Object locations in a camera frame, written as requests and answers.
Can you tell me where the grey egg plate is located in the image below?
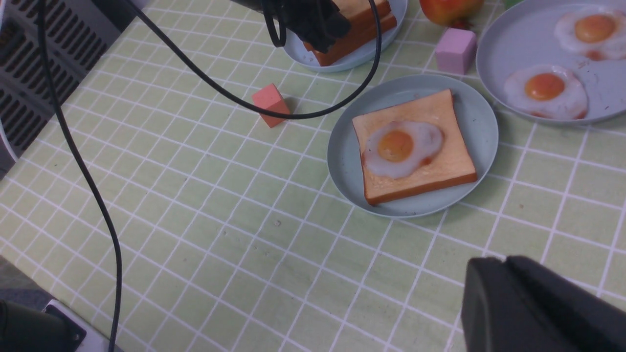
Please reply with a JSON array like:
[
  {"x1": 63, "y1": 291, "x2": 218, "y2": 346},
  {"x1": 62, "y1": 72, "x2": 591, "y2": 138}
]
[{"x1": 475, "y1": 0, "x2": 626, "y2": 125}]

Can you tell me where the pink cube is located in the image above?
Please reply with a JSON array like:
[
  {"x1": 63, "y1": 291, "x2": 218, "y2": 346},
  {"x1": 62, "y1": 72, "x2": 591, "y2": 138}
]
[{"x1": 435, "y1": 27, "x2": 478, "y2": 75}]

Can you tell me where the fried egg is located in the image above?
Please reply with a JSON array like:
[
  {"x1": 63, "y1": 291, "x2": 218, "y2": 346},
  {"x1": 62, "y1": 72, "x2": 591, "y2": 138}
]
[
  {"x1": 503, "y1": 65, "x2": 589, "y2": 121},
  {"x1": 361, "y1": 122, "x2": 444, "y2": 179},
  {"x1": 554, "y1": 6, "x2": 626, "y2": 62}
]

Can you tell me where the salmon red cube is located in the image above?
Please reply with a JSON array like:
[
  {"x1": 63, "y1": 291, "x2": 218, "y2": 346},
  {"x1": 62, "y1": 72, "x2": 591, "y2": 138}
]
[{"x1": 252, "y1": 83, "x2": 291, "y2": 129}]

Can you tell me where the green cube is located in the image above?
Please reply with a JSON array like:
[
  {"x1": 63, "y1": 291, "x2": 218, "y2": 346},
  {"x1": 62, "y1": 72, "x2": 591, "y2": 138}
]
[{"x1": 502, "y1": 0, "x2": 523, "y2": 10}]

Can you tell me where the red yellow apple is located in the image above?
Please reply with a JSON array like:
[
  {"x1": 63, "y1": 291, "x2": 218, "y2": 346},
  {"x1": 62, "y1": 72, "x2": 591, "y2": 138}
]
[{"x1": 420, "y1": 0, "x2": 484, "y2": 30}]

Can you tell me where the light blue centre plate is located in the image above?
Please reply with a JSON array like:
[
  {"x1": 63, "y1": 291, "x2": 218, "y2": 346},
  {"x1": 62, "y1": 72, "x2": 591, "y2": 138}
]
[{"x1": 327, "y1": 74, "x2": 499, "y2": 219}]

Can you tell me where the white black base plate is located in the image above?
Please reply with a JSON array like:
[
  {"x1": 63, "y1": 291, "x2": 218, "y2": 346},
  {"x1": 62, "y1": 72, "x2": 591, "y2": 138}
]
[{"x1": 43, "y1": 299, "x2": 110, "y2": 352}]

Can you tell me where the blue bread plate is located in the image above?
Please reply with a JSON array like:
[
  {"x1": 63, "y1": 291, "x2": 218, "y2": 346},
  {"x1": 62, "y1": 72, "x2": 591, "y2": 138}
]
[{"x1": 283, "y1": 0, "x2": 408, "y2": 73}]

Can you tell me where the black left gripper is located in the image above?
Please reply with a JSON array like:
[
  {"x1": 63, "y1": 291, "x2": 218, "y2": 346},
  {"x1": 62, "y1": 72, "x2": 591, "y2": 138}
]
[{"x1": 234, "y1": 0, "x2": 352, "y2": 53}]

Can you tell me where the grey vented equipment box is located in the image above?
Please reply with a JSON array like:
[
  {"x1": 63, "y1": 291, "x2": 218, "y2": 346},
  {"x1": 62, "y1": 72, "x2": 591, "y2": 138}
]
[{"x1": 0, "y1": 0, "x2": 135, "y2": 177}]

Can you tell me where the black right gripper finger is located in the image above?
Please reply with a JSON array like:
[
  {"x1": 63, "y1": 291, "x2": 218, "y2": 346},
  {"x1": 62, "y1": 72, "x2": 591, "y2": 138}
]
[{"x1": 461, "y1": 256, "x2": 626, "y2": 352}]

